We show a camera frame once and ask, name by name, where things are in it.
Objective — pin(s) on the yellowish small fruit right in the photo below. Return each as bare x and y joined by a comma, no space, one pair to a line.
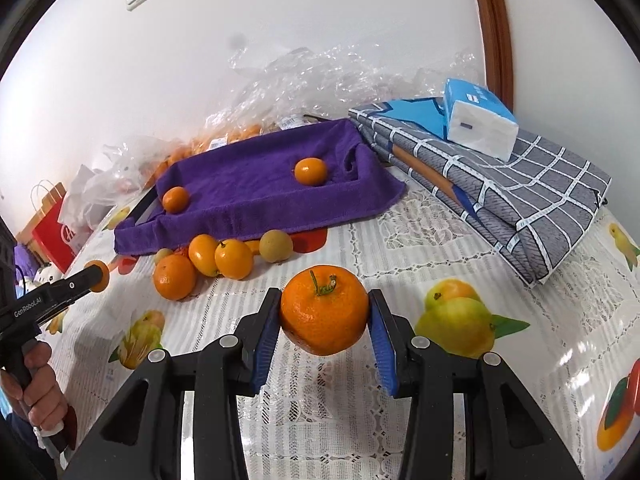
162,253

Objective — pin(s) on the medium orange with stem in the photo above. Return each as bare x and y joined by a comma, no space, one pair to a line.
234,259

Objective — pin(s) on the oblong orange fruit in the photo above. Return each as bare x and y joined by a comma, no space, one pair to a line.
201,252

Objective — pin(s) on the blue paper sheet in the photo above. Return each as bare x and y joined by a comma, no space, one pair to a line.
427,114

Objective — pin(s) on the yellow-green small fruit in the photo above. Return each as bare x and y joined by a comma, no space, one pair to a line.
275,246

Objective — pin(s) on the grey plastic bag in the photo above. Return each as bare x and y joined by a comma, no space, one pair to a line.
87,201

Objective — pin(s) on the orange behind left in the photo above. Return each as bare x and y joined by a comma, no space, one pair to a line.
175,200

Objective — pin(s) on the red paper gift bag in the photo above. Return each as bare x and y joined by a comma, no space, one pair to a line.
56,238

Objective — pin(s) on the large orange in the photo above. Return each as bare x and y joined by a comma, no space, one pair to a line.
311,171
174,277

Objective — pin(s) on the orange with stem front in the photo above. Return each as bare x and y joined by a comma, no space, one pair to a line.
324,309

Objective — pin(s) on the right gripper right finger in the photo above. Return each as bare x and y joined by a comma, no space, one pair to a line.
383,335

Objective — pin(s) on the purple towel on tray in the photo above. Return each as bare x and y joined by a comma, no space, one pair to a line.
247,188

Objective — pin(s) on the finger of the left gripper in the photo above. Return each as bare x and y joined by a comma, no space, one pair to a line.
69,290

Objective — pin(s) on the small clear plastic bag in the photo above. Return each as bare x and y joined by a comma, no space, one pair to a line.
134,161

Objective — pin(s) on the clear plastic bag of oranges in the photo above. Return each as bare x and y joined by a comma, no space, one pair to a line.
303,83

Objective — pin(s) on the blue tissue pack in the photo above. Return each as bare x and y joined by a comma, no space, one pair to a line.
478,120

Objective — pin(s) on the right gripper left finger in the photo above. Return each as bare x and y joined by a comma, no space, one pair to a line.
267,329

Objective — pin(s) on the person left hand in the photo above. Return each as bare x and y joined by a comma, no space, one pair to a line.
42,403

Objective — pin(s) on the brown wooden door frame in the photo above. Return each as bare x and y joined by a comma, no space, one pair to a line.
497,44

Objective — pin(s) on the fruit print tablecloth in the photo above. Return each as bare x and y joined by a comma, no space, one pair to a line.
330,418

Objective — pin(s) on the grey checked folded cloth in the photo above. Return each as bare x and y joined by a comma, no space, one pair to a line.
533,209

